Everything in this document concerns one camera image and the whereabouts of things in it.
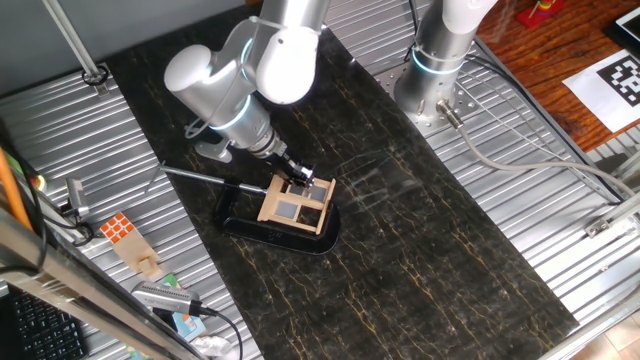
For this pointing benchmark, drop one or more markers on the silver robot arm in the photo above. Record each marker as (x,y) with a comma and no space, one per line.
(220,75)

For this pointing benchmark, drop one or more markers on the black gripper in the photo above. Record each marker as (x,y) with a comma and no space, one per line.
(295,170)

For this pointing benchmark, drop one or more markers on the aluminium rail bracket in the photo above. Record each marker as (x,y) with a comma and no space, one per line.
(612,217)

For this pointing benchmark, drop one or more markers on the small wooden sliding window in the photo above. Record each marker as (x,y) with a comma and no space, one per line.
(272,202)

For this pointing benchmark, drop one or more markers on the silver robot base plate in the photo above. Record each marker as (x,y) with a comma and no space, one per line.
(450,125)

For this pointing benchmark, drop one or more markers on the crumpled white paper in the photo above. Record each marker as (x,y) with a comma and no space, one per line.
(212,346)

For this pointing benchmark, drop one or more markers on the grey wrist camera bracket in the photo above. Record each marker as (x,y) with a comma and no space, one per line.
(215,150)

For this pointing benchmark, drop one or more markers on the metal frame beam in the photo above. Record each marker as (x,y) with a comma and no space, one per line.
(75,290)

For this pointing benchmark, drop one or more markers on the wooden house block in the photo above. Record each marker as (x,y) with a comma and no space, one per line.
(135,252)

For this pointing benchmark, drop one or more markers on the orange rod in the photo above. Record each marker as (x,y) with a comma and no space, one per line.
(12,190)

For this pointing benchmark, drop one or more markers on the Rubik's cube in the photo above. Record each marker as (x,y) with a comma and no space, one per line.
(116,227)

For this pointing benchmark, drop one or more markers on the small camera on mount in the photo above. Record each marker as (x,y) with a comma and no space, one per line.
(76,197)

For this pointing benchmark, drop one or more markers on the white framed tablet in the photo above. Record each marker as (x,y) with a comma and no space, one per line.
(629,27)

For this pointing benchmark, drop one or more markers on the black marble pattern mat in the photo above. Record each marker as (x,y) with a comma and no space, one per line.
(400,250)

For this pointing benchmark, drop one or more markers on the silver ribbed device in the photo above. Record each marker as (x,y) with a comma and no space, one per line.
(165,297)

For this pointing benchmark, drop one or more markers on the black keyboard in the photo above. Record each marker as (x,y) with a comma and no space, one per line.
(45,330)

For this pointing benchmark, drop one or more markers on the silver stand pole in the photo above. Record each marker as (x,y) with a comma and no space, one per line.
(72,40)

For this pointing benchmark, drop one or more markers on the white paper with marker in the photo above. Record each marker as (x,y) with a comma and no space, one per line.
(605,95)

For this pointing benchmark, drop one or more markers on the brown wooden table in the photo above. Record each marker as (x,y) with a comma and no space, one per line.
(540,55)

